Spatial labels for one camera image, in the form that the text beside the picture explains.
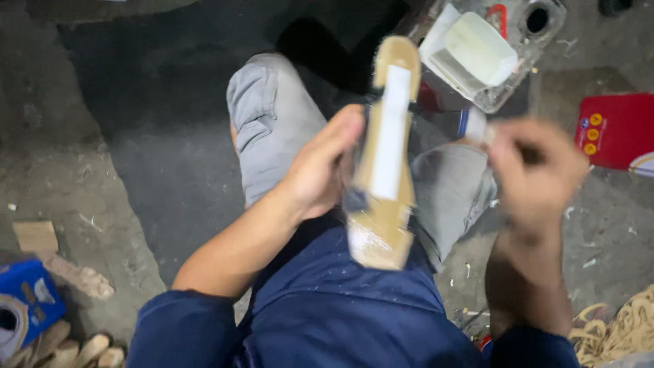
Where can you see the person's right hand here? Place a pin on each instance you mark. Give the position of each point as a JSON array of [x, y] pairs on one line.
[[541, 184]]

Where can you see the person's left hand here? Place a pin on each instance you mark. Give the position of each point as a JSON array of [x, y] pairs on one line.
[[317, 179]]

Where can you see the person's right fingers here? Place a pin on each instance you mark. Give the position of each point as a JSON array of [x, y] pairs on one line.
[[511, 143]]

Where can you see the white glue brush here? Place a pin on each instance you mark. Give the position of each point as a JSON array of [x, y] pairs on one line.
[[476, 125]]

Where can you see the tan shoe sole white strip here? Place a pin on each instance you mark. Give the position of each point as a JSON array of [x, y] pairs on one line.
[[391, 153]]

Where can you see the white plastic glue tub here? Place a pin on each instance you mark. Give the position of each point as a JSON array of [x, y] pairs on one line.
[[475, 51]]

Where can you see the red cardboard box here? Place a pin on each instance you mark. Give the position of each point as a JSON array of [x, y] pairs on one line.
[[615, 130]]

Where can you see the gray metal stand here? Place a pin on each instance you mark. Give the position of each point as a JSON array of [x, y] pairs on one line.
[[541, 36]]

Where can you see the heap of tan strips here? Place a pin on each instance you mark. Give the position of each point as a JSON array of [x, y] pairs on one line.
[[621, 332]]

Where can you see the person's gray trousers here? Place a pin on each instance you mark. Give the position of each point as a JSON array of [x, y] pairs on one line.
[[271, 122]]

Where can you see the person's blue shirt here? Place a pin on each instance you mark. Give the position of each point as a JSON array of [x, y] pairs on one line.
[[332, 317]]

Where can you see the rough stone piece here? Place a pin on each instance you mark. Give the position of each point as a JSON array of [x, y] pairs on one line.
[[81, 278]]

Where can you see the pile of wooden shoe lasts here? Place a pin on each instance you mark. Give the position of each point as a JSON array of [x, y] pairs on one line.
[[76, 352]]

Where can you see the small wooden block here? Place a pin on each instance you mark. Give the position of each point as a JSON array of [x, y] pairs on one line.
[[36, 236]]

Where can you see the blue cardboard box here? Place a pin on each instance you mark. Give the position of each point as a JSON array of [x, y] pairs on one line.
[[30, 296]]

